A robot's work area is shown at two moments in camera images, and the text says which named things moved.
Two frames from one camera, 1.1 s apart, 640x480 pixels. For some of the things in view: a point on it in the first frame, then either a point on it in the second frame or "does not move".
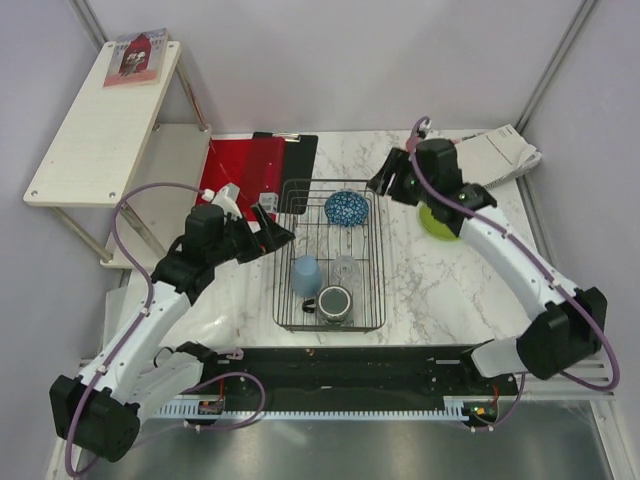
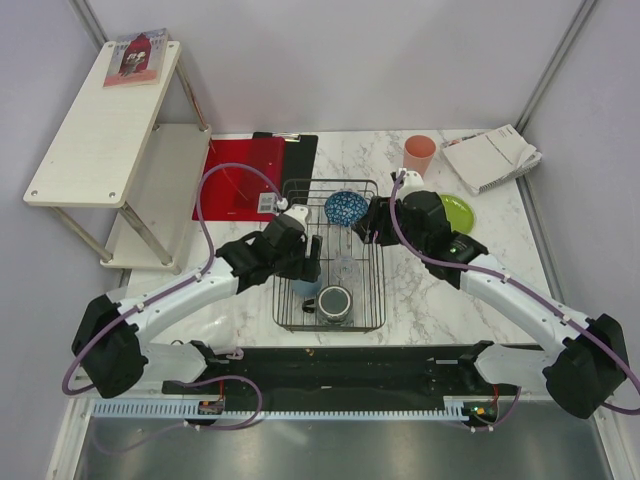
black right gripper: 398,161 to 377,218
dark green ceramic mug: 334,303 does not move
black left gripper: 272,235 to 305,270
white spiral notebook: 495,156 does not move
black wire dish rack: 331,276 does not move
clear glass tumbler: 346,271 does not move
